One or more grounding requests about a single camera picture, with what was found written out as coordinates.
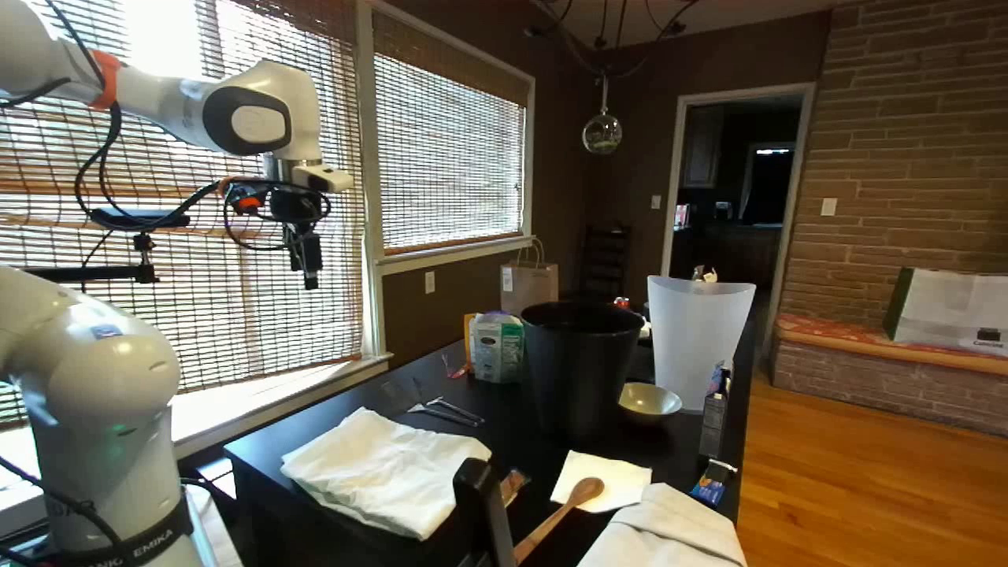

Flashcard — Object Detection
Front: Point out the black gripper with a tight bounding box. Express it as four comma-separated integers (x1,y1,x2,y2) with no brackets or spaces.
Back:
270,185,327,291

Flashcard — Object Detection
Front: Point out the wooden spoon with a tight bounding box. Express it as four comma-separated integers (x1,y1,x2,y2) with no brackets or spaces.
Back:
514,475,604,567

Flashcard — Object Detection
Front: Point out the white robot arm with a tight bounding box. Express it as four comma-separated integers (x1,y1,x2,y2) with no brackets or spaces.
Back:
0,0,352,567

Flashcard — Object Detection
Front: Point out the black bucket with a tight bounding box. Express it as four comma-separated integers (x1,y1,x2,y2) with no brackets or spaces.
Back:
524,304,641,453

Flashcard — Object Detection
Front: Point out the brown paper bag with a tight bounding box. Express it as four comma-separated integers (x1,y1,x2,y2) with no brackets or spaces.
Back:
499,240,556,314

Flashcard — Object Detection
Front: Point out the white folded cloth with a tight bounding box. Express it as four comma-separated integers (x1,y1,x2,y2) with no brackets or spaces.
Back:
279,407,491,542

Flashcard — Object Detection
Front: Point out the small ceramic bowl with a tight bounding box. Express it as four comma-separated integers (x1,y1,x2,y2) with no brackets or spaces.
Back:
617,383,683,419

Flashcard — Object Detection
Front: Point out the white plastic bin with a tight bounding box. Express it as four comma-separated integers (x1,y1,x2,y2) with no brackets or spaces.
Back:
644,276,755,413

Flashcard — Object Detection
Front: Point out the white paper napkin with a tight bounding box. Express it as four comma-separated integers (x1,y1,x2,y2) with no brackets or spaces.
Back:
552,451,652,513

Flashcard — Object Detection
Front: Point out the spray bottle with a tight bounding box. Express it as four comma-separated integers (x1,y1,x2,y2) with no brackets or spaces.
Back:
698,362,730,461

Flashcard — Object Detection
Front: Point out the white cloth at table edge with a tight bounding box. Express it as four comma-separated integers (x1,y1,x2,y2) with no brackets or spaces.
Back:
575,483,747,567

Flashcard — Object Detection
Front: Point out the blue snack packet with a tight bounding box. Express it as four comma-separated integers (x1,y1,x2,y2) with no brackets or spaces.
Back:
691,461,738,509

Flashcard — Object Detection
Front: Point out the white paper on ledge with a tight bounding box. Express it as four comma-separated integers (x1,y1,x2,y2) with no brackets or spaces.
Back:
886,269,1008,357

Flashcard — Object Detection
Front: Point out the black camera stand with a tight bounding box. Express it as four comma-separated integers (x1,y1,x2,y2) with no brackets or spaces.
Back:
453,461,518,567

